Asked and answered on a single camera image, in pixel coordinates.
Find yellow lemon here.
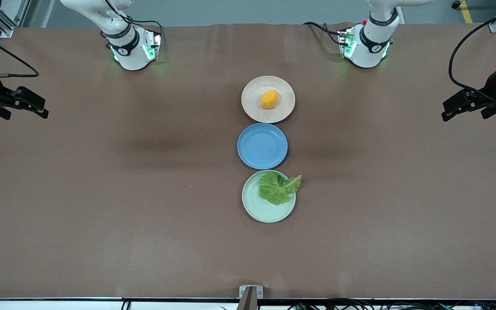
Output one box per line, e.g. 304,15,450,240
260,90,279,110

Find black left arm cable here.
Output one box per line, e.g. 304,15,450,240
448,3,496,105

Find pale green round plate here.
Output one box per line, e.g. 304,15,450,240
242,170,297,223

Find large table cover sheet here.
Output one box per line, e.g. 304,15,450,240
0,22,496,300

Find beige round plate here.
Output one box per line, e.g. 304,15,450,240
241,76,296,124

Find blue round plate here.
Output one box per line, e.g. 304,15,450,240
237,123,288,171

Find green lettuce leaf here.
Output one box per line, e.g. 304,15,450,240
258,170,302,206

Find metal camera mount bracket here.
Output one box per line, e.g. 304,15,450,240
236,285,264,310

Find black right base cable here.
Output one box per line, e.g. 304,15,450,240
105,0,165,43

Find black left base cable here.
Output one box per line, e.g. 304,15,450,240
303,22,348,46

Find black base cable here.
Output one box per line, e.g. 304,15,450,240
303,22,348,46
105,0,165,43

